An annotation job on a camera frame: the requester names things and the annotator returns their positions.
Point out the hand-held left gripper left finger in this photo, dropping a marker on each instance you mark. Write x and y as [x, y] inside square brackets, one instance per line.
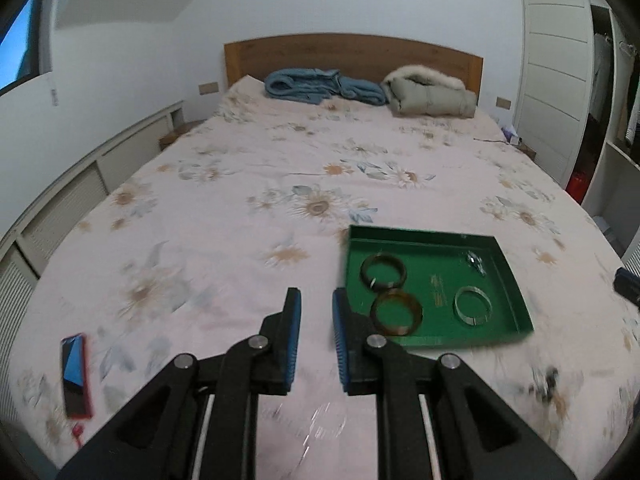
[294, 345]

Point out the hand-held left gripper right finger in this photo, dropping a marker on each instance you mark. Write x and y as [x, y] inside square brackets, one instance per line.
[340, 345]

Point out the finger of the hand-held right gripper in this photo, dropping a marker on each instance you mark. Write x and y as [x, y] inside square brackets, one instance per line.
[629, 286]

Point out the dark brown bangle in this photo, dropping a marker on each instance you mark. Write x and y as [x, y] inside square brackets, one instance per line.
[364, 272]

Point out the amber bangle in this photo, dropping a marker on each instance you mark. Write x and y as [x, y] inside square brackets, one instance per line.
[418, 317]

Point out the green jewelry tray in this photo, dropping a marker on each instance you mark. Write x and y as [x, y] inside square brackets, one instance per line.
[435, 317]

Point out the silver bangle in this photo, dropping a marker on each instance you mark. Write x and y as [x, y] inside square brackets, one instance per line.
[456, 307]

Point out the small silver jewelry piece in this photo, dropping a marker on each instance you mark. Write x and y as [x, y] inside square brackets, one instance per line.
[475, 259]

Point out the red bag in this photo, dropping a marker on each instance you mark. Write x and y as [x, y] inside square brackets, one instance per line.
[576, 187]

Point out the dark hanging clothes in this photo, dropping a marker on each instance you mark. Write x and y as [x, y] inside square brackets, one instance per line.
[632, 105]

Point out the tissue box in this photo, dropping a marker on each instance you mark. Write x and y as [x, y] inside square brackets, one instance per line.
[511, 134]

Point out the grey hanging garment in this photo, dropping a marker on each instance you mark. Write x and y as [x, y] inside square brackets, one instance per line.
[600, 80]

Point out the red-cased smartphone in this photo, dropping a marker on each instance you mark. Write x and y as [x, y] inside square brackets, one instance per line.
[75, 375]

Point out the white wardrobe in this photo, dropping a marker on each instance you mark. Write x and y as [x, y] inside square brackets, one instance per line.
[555, 60]

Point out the blue folded blanket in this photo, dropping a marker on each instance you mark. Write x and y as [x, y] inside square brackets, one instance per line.
[305, 85]

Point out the grey fur-trimmed down jacket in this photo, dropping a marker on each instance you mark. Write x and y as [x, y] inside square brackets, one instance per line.
[430, 95]

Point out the white slatted radiator cover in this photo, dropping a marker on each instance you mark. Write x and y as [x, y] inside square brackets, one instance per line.
[65, 200]

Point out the wooden headboard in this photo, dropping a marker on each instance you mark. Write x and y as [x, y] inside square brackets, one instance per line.
[350, 55]

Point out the window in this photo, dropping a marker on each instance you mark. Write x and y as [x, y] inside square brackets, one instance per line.
[20, 45]

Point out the wall switch plate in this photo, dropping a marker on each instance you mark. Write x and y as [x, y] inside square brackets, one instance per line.
[209, 88]
[503, 102]

